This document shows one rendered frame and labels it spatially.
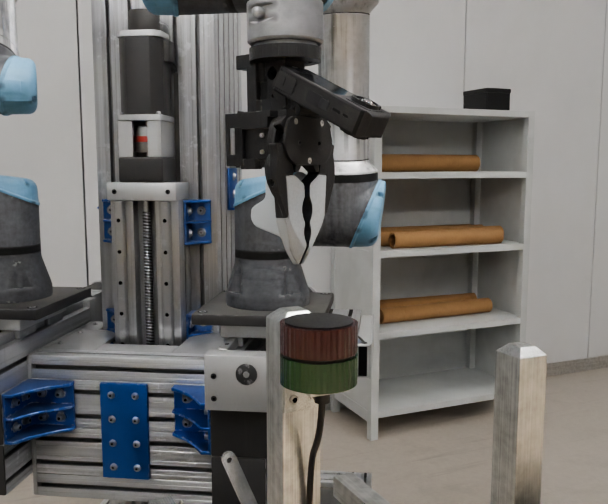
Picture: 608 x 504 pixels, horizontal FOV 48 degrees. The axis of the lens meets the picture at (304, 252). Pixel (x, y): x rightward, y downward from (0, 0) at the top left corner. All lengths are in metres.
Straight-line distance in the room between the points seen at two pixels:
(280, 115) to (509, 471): 0.42
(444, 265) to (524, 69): 1.20
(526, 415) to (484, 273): 3.21
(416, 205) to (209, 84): 2.47
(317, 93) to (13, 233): 0.82
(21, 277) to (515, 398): 0.93
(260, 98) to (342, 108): 0.11
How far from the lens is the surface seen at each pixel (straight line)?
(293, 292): 1.19
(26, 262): 1.35
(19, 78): 0.98
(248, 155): 0.69
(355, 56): 1.15
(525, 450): 0.74
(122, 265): 1.35
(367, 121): 0.61
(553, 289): 4.41
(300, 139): 0.66
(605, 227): 4.65
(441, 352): 3.97
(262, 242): 1.17
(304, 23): 0.67
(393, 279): 3.71
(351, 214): 1.14
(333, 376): 0.51
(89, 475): 1.37
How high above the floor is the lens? 1.28
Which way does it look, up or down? 7 degrees down
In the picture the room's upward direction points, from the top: straight up
